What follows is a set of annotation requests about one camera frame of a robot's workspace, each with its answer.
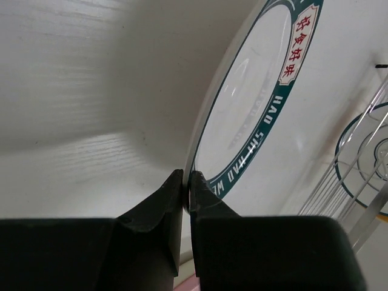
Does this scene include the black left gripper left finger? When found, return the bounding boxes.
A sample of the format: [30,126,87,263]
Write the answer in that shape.
[116,169,183,276]

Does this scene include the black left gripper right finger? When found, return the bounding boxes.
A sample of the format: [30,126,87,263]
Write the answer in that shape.
[188,171,239,276]

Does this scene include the pink plate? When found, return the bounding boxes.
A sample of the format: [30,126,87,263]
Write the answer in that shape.
[173,275,201,291]

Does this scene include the metal wire dish rack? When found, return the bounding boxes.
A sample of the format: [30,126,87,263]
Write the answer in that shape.
[298,53,387,253]

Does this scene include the brown plate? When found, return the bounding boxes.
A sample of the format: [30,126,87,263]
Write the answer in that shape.
[184,1,387,216]

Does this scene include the beige plate with line pattern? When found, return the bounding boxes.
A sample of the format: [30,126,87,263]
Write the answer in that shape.
[335,102,387,207]

